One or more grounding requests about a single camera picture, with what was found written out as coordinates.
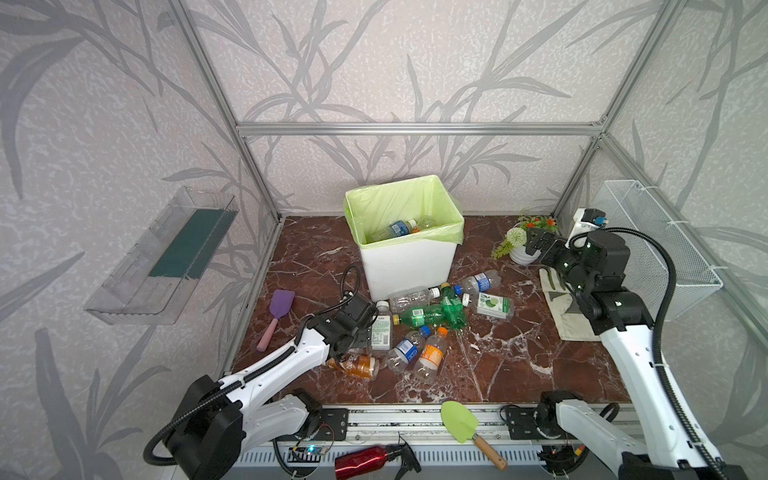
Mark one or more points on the red spray bottle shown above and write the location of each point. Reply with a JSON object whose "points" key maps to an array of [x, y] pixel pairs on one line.
{"points": [[375, 458]]}

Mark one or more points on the green circuit board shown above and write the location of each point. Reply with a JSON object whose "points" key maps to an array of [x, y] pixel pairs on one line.
{"points": [[309, 453]]}

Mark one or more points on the blue label bottle near bin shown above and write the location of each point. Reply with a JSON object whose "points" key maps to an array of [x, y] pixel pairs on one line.
{"points": [[478, 283]]}

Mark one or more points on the white green label bottle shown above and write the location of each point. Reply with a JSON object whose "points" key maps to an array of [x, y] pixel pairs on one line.
{"points": [[382, 328]]}

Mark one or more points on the beige gardening glove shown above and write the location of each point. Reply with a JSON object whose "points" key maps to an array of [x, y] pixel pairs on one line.
{"points": [[570, 323]]}

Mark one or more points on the square bottle green label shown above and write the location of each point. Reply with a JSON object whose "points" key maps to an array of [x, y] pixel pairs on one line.
{"points": [[489, 305]]}

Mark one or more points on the green plastic soda bottle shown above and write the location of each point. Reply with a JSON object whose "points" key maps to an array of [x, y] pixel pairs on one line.
{"points": [[416, 317]]}

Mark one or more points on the clear bottle white cap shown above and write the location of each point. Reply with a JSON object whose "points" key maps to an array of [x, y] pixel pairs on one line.
{"points": [[415, 298]]}

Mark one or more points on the white potted flower plant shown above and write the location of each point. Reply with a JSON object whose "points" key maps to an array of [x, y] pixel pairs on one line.
{"points": [[513, 244]]}

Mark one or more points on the aluminium frame crossbar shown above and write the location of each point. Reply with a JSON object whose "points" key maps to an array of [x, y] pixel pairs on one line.
{"points": [[253, 129]]}

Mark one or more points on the clear acrylic wall shelf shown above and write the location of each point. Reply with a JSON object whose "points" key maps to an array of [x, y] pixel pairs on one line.
{"points": [[157, 277]]}

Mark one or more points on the green garden trowel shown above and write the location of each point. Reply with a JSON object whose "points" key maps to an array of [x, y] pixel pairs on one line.
{"points": [[462, 424]]}

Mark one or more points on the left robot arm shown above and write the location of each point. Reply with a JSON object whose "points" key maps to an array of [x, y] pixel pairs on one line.
{"points": [[219, 419]]}

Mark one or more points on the blue label water bottle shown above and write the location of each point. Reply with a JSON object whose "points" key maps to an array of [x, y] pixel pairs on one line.
{"points": [[395, 230]]}

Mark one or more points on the small blue label bottle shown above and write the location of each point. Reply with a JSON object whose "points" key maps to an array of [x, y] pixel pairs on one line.
{"points": [[407, 350]]}

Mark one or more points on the brown tea bottle lying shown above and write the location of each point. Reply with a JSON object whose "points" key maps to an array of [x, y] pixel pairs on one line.
{"points": [[359, 366]]}

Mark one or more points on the white bin with green liner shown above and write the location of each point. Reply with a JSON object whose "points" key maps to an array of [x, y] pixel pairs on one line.
{"points": [[421, 259]]}

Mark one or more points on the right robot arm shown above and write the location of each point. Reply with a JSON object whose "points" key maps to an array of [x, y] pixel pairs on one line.
{"points": [[592, 265]]}

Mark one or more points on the orange label orange cap bottle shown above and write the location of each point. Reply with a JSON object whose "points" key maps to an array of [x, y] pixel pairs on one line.
{"points": [[432, 356]]}

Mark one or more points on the purple pink spatula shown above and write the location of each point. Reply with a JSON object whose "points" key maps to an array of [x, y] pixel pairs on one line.
{"points": [[280, 306]]}

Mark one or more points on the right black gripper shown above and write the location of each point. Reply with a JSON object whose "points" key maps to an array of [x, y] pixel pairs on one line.
{"points": [[541, 244]]}

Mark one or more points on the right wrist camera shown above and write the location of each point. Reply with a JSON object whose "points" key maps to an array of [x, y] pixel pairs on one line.
{"points": [[586, 220]]}

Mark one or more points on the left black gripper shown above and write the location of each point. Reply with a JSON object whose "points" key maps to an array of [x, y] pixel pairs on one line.
{"points": [[365, 309]]}

